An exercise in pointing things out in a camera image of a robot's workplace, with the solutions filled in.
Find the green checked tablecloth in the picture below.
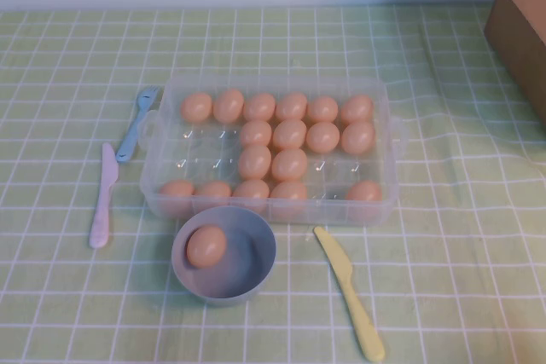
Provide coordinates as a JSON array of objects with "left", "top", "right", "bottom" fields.
[{"left": 0, "top": 4, "right": 546, "bottom": 364}]

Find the clear plastic egg box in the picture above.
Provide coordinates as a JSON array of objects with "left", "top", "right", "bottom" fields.
[{"left": 139, "top": 75, "right": 409, "bottom": 227}]

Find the blue plastic fork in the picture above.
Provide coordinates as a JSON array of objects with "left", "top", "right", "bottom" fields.
[{"left": 115, "top": 85, "right": 162, "bottom": 164}]

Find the pink plastic knife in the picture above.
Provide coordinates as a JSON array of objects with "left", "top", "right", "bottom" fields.
[{"left": 89, "top": 142, "right": 119, "bottom": 249}]

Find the beige egg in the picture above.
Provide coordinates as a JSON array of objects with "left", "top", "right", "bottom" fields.
[
  {"left": 345, "top": 179, "right": 383, "bottom": 214},
  {"left": 270, "top": 180, "right": 309, "bottom": 220},
  {"left": 242, "top": 92, "right": 276, "bottom": 123},
  {"left": 237, "top": 144, "right": 272, "bottom": 181},
  {"left": 305, "top": 121, "right": 341, "bottom": 154},
  {"left": 274, "top": 90, "right": 308, "bottom": 122},
  {"left": 340, "top": 94, "right": 375, "bottom": 124},
  {"left": 272, "top": 118, "right": 308, "bottom": 152},
  {"left": 212, "top": 88, "right": 246, "bottom": 124},
  {"left": 185, "top": 225, "right": 228, "bottom": 270},
  {"left": 340, "top": 120, "right": 376, "bottom": 156},
  {"left": 180, "top": 91, "right": 213, "bottom": 123},
  {"left": 271, "top": 148, "right": 309, "bottom": 182},
  {"left": 158, "top": 179, "right": 196, "bottom": 217},
  {"left": 239, "top": 119, "right": 273, "bottom": 147},
  {"left": 195, "top": 180, "right": 233, "bottom": 208},
  {"left": 232, "top": 178, "right": 271, "bottom": 212},
  {"left": 306, "top": 95, "right": 340, "bottom": 124}
]

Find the yellow plastic knife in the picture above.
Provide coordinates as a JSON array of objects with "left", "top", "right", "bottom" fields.
[{"left": 313, "top": 226, "right": 386, "bottom": 361}]

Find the brown cardboard box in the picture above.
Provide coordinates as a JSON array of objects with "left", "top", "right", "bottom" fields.
[{"left": 476, "top": 0, "right": 546, "bottom": 130}]

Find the blue round bowl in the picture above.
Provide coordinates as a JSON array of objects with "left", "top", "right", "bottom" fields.
[{"left": 171, "top": 205, "right": 278, "bottom": 309}]

